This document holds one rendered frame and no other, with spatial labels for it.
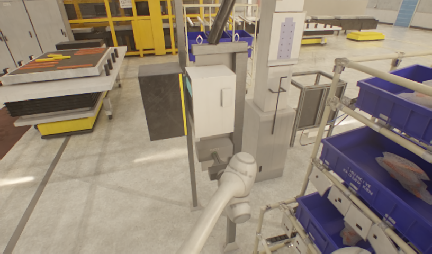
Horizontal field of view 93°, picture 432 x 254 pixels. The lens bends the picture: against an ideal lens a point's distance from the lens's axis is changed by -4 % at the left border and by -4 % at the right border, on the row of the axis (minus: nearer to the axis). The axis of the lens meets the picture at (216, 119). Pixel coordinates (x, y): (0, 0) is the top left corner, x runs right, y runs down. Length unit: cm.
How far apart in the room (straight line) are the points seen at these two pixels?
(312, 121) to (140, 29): 655
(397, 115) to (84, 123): 372
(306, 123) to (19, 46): 768
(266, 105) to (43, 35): 693
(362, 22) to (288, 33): 1332
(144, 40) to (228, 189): 772
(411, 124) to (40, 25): 790
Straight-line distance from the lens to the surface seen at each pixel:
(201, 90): 87
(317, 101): 308
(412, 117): 100
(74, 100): 359
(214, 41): 97
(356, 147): 155
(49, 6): 777
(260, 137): 220
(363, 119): 109
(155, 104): 88
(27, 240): 278
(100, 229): 249
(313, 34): 1038
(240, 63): 103
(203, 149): 114
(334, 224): 153
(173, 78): 85
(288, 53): 203
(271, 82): 204
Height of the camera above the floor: 189
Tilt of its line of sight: 30 degrees down
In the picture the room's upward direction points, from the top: 1 degrees counter-clockwise
